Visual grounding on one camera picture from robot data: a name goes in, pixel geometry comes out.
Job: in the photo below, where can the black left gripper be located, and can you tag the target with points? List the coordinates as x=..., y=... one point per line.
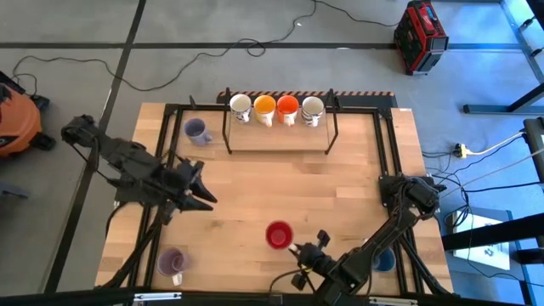
x=178, y=183

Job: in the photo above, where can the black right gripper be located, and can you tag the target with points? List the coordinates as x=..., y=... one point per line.
x=312, y=259

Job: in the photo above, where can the red and white mug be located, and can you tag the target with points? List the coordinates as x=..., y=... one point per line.
x=279, y=234

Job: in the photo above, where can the plain lavender mug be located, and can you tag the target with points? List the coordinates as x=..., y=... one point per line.
x=196, y=131

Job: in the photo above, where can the purple and white mug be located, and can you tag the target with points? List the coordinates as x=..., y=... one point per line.
x=172, y=262

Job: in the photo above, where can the blue and white mug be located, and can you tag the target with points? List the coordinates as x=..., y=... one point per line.
x=386, y=261

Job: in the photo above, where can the white mug with black print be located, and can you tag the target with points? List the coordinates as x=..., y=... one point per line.
x=312, y=110
x=240, y=108

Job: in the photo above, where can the yellow and white mug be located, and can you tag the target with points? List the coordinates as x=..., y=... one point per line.
x=264, y=109

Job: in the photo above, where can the white mug orange inside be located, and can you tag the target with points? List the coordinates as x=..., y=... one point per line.
x=287, y=109

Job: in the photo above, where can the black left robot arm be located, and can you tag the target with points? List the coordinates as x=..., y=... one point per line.
x=127, y=161

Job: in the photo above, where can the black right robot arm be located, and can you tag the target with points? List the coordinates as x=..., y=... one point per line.
x=382, y=246

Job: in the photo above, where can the black orange hazard strip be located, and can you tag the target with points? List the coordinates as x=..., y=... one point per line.
x=361, y=100

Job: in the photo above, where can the white cardboard box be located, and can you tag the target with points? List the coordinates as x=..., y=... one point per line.
x=480, y=251

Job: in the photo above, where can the black metal beam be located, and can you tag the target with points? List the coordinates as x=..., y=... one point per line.
x=489, y=234

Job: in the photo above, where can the orange shop vacuum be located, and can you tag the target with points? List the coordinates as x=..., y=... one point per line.
x=17, y=121

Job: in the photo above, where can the red and black toolbox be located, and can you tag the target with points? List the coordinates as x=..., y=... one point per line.
x=418, y=38

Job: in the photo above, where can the silver metal bracket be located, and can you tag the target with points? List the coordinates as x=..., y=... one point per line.
x=393, y=301
x=157, y=296

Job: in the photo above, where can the wooden shelf black metal frame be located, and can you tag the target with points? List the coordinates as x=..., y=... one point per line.
x=276, y=140

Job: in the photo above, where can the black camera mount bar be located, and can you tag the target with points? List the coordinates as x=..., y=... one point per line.
x=212, y=299

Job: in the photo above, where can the black aluminium table frame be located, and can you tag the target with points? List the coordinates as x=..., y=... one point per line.
x=383, y=114

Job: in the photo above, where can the grey metal table frame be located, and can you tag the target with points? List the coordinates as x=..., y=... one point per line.
x=489, y=108

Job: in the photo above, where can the black metal post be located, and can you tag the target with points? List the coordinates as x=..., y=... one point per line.
x=535, y=144

